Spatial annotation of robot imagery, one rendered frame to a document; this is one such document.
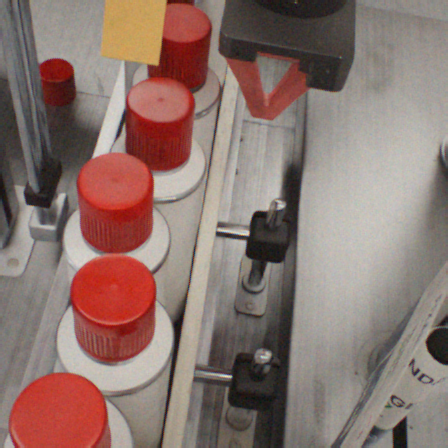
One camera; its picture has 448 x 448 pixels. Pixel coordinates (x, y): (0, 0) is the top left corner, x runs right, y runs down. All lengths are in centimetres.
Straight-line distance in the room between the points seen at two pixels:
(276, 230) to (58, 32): 37
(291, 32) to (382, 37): 40
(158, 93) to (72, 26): 44
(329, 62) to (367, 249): 24
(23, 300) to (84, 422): 32
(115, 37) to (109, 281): 14
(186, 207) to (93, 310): 12
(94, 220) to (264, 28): 12
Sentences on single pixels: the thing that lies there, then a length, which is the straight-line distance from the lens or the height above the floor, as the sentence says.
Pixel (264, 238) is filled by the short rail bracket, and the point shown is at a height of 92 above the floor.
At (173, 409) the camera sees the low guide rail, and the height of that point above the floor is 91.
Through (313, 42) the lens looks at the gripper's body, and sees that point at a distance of 33.
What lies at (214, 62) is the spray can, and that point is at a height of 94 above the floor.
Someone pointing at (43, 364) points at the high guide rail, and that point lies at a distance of 38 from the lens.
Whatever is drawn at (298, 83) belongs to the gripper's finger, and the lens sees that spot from 39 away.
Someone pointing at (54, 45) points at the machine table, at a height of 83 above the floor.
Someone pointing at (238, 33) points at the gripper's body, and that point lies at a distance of 32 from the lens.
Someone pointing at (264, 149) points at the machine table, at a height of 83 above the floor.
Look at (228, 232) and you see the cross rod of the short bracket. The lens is 49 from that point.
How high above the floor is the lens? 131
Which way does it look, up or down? 55 degrees down
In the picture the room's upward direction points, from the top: 12 degrees clockwise
